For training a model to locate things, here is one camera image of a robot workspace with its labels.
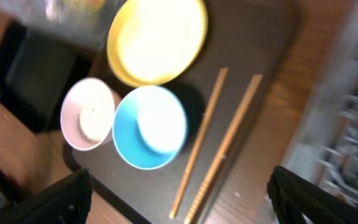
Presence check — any grey dishwasher rack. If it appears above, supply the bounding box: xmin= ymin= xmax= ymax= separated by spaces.
xmin=282 ymin=1 xmax=358 ymax=208

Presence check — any yellow plate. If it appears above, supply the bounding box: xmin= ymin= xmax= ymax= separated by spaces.
xmin=106 ymin=0 xmax=208 ymax=87

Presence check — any dark brown serving tray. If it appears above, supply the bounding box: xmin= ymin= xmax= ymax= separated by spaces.
xmin=63 ymin=0 xmax=299 ymax=223

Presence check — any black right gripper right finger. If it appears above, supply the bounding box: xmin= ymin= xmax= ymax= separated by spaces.
xmin=267 ymin=166 xmax=358 ymax=224

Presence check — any white bowl with rice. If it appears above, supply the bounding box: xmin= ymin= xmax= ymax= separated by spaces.
xmin=60 ymin=77 xmax=121 ymax=151

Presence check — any black plastic bin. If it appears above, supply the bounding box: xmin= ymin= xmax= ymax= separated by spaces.
xmin=0 ymin=22 xmax=91 ymax=133

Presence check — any clear plastic bin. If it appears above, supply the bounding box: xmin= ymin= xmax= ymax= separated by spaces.
xmin=0 ymin=0 xmax=124 ymax=50

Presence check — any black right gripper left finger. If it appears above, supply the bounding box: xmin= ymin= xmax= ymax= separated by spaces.
xmin=0 ymin=168 xmax=93 ymax=224

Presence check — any right wooden chopstick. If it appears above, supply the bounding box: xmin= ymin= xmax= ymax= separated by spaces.
xmin=183 ymin=74 xmax=264 ymax=224

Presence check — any light blue bowl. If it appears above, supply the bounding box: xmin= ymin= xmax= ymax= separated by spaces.
xmin=112 ymin=85 xmax=188 ymax=170

